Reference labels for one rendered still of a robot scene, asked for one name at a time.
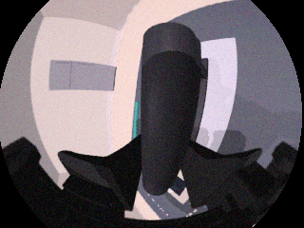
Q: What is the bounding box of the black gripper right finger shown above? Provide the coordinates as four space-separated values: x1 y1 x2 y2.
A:
180 140 262 209

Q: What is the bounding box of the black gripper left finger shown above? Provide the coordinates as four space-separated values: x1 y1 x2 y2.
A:
58 134 142 210

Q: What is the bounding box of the white square tile with dark center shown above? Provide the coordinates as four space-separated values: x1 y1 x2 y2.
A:
168 170 189 204

